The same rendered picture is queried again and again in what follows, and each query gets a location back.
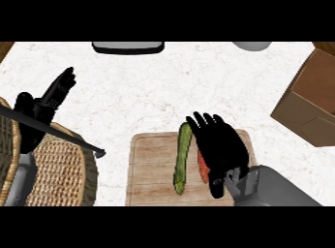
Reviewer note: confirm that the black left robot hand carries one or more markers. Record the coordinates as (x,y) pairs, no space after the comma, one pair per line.
(45,106)

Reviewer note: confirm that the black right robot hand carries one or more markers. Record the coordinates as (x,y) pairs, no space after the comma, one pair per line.
(224,148)

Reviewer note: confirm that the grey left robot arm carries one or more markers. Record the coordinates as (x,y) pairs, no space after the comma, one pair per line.
(22,180)

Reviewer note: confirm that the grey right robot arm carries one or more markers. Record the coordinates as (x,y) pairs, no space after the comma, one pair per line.
(275,189)

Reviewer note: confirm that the orange sweet potato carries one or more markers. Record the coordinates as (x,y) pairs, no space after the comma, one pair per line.
(203,169)

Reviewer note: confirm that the pale wooden cutting board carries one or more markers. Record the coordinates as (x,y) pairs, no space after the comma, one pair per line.
(152,168)

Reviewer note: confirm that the brown cardboard box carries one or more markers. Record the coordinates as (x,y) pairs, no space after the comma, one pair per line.
(318,103)

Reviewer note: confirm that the long green vegetable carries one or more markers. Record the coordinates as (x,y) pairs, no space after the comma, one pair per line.
(182,151)

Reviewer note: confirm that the dark grey metal rod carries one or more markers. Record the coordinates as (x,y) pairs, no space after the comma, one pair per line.
(66,137)

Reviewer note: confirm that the grey appliance with black rim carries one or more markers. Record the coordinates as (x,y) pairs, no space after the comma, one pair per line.
(128,46)

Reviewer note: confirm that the grey round object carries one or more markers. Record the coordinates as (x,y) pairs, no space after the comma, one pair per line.
(252,46)

